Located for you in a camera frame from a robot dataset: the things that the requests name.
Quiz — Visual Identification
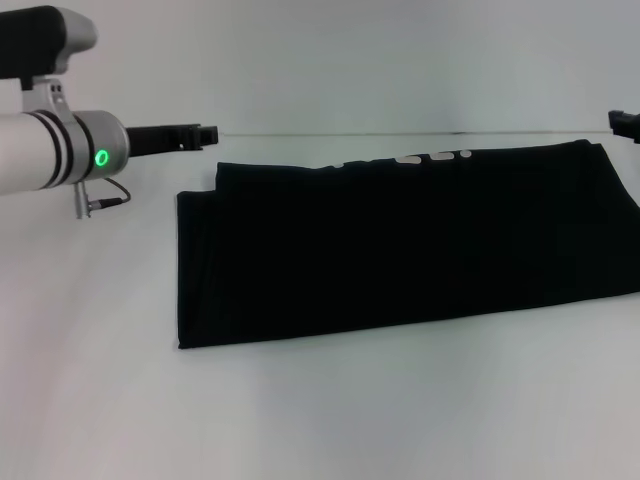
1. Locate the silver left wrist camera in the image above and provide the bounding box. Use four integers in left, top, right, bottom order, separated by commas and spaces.
0, 5, 99, 114

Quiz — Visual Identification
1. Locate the left arm cable with plug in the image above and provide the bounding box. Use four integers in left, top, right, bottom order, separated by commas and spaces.
74, 178, 132, 220

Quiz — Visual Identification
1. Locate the black shirt with FREE print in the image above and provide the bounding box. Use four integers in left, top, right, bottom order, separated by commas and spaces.
175, 139, 640, 351

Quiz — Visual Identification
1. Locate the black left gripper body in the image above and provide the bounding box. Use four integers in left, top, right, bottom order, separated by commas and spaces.
124, 122, 202, 158

